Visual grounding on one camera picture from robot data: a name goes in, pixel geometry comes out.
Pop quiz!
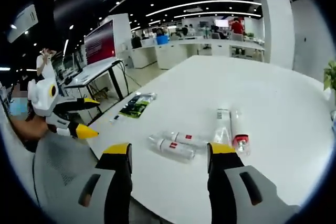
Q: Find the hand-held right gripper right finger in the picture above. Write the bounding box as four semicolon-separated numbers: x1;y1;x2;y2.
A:
206;142;302;224

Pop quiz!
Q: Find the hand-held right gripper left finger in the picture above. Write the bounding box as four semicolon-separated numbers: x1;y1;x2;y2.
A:
51;142;133;224

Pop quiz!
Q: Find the small red-label skincare bottle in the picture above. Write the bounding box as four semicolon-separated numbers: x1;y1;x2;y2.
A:
159;130;208;149
148;135;196;164

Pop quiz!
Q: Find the red-capped white skincare bottle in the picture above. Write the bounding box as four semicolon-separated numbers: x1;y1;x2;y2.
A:
229;109;253;158

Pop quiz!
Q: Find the clear skincare tube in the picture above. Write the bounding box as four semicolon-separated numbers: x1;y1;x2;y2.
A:
213;108;232;145

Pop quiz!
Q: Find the grey mesh office chair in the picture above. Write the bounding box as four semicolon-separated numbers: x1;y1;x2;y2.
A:
31;134;106;210

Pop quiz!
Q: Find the white desk with black legs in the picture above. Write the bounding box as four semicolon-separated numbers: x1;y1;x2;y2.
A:
64;58;130;126

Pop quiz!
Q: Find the green and black packet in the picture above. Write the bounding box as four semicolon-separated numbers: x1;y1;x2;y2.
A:
118;92;158;119

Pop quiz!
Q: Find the large red display screen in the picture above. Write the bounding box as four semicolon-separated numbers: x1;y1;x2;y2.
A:
83;19;117;65

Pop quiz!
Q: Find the ceiling air conditioner unit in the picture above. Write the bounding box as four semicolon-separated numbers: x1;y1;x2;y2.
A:
6;3;39;44

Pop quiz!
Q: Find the blue bin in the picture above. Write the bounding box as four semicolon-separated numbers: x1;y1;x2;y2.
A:
156;34;169;46

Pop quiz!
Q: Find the long white counter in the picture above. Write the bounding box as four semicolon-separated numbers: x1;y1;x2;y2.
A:
130;34;266;70

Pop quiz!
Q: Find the green potted plant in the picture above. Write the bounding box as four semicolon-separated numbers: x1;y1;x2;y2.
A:
323;60;336;101

